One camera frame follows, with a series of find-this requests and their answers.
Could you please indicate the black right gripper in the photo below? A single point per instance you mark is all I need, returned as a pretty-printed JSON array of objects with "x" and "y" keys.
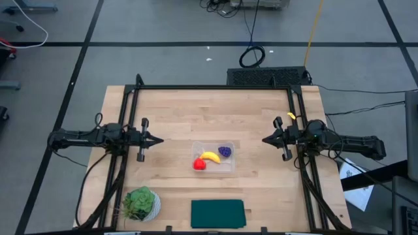
[{"x": 290, "y": 137}]

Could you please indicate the purple toy grapes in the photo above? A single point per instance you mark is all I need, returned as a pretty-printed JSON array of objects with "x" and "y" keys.
[{"x": 224, "y": 151}]

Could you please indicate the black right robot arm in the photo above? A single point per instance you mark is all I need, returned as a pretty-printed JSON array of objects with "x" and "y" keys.
[{"x": 356, "y": 143}]

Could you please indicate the clear plastic tub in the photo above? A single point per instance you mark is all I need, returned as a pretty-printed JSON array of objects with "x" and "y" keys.
[{"x": 228, "y": 164}]

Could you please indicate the yellow toy banana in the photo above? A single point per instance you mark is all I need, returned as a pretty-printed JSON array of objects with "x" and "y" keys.
[{"x": 212, "y": 156}]

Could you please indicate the grey desk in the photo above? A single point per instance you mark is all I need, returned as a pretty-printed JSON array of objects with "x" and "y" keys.
[{"x": 405, "y": 196}]

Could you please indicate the grey equipment box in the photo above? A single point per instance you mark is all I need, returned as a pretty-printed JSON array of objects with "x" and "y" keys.
[{"x": 258, "y": 3}]

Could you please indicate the white printed paper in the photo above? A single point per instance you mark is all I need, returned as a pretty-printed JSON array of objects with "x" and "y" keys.
[{"x": 357, "y": 192}]

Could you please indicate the succulent in white patterned pot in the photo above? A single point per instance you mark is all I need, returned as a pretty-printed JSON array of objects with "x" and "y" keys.
[{"x": 140, "y": 204}]

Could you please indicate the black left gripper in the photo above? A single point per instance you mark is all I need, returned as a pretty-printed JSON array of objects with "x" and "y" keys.
[{"x": 134, "y": 139}]

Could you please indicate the black perforated computer case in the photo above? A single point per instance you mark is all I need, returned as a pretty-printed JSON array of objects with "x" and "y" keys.
[{"x": 261, "y": 76}]

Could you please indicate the black keyboard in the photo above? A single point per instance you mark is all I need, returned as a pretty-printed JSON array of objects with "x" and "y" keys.
[{"x": 411, "y": 222}]

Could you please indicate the grey monitor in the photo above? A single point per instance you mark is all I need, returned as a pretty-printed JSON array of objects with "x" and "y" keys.
[{"x": 412, "y": 130}]

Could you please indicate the black aluminium table frame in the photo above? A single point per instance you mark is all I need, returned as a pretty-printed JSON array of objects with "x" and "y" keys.
[{"x": 212, "y": 87}]

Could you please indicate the green folded cloth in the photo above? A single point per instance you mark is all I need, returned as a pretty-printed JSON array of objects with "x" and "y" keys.
[{"x": 218, "y": 213}]

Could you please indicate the black frame corner bracket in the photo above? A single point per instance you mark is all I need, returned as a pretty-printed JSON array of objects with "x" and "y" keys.
[{"x": 139, "y": 81}]

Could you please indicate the red toy apple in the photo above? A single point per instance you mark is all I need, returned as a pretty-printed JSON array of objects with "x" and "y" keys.
[{"x": 199, "y": 164}]

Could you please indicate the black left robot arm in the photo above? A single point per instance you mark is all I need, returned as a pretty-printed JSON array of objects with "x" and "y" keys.
[{"x": 75, "y": 138}]

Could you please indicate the black table clamp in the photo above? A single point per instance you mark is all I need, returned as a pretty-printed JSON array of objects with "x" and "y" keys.
[
  {"x": 168, "y": 230},
  {"x": 264, "y": 231}
]

